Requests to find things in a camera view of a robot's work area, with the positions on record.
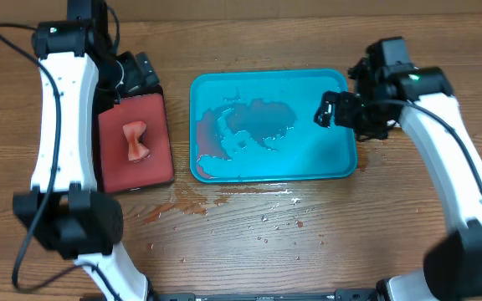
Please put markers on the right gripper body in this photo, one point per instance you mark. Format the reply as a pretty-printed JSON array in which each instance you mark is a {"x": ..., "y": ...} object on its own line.
[{"x": 362, "y": 118}]

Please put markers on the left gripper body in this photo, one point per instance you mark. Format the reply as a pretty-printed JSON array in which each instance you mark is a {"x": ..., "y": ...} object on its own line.
[{"x": 134, "y": 81}]

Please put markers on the pink sponge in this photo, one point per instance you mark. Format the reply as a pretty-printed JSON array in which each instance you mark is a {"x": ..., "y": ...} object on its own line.
[{"x": 133, "y": 132}]

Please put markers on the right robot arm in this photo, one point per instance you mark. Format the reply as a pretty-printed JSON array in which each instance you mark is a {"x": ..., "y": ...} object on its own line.
[{"x": 392, "y": 91}]

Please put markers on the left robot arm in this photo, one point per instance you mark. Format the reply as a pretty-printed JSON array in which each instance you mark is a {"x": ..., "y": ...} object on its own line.
[{"x": 83, "y": 74}]

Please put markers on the black tray with pink water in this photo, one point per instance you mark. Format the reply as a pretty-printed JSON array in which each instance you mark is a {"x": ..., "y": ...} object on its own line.
[{"x": 114, "y": 170}]

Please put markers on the teal plastic tray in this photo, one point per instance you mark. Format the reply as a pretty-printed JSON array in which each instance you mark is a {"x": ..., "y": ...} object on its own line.
[{"x": 259, "y": 126}]

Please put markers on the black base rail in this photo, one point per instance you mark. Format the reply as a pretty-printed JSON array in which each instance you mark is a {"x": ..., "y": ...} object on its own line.
[{"x": 342, "y": 294}]

